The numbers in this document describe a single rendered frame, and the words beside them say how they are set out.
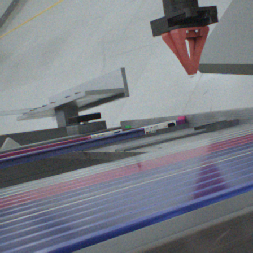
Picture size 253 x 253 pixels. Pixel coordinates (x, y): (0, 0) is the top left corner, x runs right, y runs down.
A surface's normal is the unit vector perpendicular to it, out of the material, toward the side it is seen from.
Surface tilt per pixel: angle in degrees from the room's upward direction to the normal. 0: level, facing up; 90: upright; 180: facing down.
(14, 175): 90
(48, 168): 90
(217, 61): 0
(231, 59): 0
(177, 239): 90
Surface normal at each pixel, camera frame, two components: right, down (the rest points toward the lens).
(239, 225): 0.54, -0.05
